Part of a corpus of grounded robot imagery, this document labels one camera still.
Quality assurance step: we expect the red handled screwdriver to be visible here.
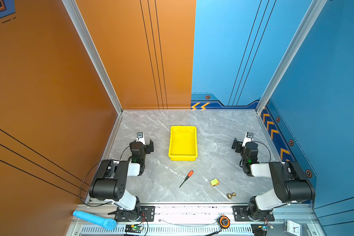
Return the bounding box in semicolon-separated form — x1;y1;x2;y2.
179;170;194;188

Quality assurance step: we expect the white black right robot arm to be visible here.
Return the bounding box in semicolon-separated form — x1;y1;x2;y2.
232;139;316;221

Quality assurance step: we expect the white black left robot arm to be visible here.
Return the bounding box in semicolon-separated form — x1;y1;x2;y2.
89;140;154;221

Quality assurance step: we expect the yellow plastic bin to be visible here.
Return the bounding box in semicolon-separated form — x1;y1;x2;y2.
168;126;198;161

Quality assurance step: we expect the green yellow small block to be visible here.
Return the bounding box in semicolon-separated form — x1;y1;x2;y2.
210;179;219;187

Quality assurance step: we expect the small brass fitting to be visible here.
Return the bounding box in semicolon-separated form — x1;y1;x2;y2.
227;192;237;199

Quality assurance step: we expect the orange black tape measure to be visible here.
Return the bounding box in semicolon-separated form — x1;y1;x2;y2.
217;215;231;229

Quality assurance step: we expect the right small circuit board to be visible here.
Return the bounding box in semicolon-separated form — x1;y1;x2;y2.
258;223;274;235

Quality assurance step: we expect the green circuit board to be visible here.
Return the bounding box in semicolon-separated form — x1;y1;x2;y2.
124;225;145;235

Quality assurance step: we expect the white desk clock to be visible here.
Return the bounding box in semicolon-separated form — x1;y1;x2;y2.
284;220;302;236

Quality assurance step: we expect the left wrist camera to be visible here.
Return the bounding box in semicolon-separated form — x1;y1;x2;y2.
136;132;146;145

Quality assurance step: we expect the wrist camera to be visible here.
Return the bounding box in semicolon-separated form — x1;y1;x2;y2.
136;132;146;145
242;132;254;147

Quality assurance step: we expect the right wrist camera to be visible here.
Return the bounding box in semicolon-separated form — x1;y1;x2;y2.
242;132;254;147

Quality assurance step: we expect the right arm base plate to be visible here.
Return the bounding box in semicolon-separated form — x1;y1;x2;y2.
232;205;275;222

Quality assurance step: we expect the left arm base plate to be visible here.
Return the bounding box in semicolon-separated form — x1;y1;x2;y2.
114;205;155;222

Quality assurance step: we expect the blue cylindrical handle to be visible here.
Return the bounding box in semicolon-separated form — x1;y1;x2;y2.
73;210;117;231

